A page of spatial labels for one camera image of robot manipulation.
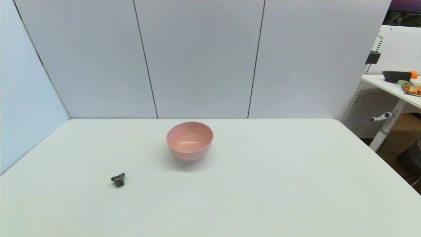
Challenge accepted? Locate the white height-adjustable desk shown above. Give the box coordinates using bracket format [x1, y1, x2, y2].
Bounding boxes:
[362, 74, 421, 152]

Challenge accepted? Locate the white desk crank handle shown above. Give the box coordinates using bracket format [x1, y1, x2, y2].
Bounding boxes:
[371, 112, 394, 122]

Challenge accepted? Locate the black bag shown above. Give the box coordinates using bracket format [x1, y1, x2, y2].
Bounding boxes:
[397, 138, 421, 180]

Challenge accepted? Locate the brown cardboard box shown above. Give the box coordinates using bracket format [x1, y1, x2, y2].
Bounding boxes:
[382, 113, 421, 150]

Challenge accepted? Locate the pink plastic bowl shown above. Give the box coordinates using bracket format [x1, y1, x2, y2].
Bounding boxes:
[166, 122, 214, 161]

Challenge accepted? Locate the small black box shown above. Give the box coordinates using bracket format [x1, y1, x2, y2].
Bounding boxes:
[365, 51, 381, 65]

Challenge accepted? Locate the orange snack packet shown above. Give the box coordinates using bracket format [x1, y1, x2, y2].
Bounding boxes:
[402, 84, 421, 96]

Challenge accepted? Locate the dark coffee capsule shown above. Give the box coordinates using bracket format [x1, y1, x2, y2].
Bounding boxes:
[111, 173, 126, 188]

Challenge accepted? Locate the white perforated pegboard panel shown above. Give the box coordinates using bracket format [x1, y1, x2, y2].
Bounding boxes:
[340, 25, 421, 139]

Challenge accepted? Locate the black woven basket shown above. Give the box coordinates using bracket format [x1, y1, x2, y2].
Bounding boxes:
[382, 71, 412, 83]

